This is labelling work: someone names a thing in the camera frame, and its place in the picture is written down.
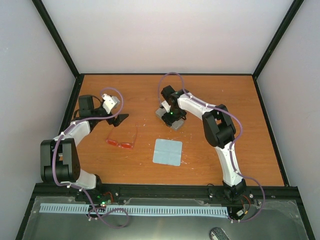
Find grey glasses case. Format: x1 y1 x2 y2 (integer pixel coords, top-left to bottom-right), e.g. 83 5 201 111
155 107 185 131

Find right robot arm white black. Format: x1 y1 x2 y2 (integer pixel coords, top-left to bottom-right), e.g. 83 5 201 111
156 85 247 202

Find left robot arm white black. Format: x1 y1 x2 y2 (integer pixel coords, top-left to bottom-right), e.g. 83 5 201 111
40 94 129 202

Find red sunglasses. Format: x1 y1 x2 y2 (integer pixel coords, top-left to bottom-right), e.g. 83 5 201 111
105 123 139 150

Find light blue cleaning cloth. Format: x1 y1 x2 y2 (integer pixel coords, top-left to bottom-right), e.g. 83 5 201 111
152 138 183 167

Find left controller board with LED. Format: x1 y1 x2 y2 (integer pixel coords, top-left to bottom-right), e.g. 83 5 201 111
96 191 114 207

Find black white oval object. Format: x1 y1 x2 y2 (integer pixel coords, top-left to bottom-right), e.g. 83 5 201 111
209 227 230 240

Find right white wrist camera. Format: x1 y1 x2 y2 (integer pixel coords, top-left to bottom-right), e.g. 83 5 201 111
161 100 171 113

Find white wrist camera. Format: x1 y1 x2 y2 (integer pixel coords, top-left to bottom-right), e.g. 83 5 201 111
161 100 171 113
101 93 120 114

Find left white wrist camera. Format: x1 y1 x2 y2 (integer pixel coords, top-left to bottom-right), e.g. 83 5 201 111
101 93 120 114

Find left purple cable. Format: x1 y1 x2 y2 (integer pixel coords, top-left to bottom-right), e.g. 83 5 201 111
52 86 131 229

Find purple cable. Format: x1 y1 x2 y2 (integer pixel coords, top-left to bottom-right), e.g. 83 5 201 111
157 72 266 223
52 86 131 229

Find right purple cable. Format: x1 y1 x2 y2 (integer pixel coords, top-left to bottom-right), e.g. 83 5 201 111
157 72 266 223

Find black aluminium frame rail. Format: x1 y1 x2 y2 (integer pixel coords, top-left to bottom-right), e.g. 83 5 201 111
32 182 300 204

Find light blue slotted cable duct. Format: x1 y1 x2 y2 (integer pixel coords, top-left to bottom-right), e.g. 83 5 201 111
39 203 229 218

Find right connector with wires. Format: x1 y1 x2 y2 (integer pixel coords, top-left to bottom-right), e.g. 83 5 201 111
236 195 251 218

